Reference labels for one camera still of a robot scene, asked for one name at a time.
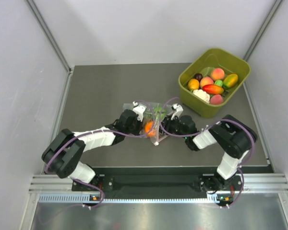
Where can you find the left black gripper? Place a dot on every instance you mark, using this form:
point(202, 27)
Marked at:
point(139, 124)

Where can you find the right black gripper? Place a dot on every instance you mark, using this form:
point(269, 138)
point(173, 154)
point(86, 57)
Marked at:
point(167, 122)

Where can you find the orange fake fruit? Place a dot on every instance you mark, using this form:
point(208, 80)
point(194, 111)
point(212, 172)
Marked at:
point(149, 129)

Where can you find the clear zip top bag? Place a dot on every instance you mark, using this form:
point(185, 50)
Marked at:
point(149, 116)

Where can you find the green fake watermelon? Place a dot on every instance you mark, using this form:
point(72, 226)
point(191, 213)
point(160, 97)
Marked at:
point(158, 110)

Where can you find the yellow fake orange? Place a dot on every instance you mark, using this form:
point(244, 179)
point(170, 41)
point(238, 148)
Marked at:
point(193, 84)

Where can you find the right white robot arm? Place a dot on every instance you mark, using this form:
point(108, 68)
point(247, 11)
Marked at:
point(234, 137)

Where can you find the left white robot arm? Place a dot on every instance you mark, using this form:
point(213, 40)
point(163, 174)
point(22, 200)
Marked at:
point(63, 154)

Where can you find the white fake cauliflower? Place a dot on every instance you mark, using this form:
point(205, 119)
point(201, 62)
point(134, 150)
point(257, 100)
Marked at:
point(201, 95)

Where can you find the pink fake peach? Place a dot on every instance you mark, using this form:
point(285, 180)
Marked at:
point(216, 99)

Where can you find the red orange fake mango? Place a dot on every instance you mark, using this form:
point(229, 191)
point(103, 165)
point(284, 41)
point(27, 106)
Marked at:
point(213, 89)

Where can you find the lower fake peach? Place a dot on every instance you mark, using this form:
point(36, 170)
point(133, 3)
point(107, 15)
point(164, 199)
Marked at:
point(206, 81)

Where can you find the dark red fake plum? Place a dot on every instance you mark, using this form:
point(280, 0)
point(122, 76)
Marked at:
point(198, 76)

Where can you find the small green fake fruit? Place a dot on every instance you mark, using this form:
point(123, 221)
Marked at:
point(218, 83)

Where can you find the upper fake peach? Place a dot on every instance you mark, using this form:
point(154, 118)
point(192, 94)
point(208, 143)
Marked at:
point(217, 74)

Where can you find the yellow green fake mango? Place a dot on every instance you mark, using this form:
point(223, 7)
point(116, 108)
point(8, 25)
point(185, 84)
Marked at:
point(230, 81)

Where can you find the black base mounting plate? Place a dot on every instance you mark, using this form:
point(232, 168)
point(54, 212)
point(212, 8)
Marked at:
point(163, 182)

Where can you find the olive green plastic bin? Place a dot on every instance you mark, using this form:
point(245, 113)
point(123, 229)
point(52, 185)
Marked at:
point(205, 64)

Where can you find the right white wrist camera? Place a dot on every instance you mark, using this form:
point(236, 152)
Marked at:
point(177, 111)

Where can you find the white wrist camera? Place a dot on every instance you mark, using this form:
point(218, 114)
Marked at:
point(139, 109)
point(177, 111)

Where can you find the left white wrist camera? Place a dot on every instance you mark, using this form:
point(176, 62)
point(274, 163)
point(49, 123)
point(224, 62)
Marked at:
point(139, 109)

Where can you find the white toothed cable rail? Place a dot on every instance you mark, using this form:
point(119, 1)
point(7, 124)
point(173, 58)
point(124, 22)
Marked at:
point(92, 199)

